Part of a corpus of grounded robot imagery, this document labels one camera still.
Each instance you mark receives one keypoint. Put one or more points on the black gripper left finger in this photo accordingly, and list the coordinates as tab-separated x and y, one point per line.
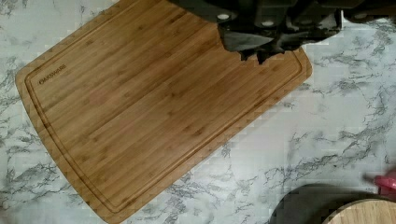
248	42

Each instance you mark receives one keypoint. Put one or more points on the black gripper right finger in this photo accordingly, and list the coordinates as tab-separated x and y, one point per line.
291	42

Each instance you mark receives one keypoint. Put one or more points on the bamboo cutting board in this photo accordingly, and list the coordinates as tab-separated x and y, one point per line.
133	99

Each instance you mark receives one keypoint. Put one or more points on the red plastic object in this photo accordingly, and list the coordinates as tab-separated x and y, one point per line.
386	185

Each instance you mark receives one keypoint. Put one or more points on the round wooden board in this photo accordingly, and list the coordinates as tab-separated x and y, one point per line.
364	212

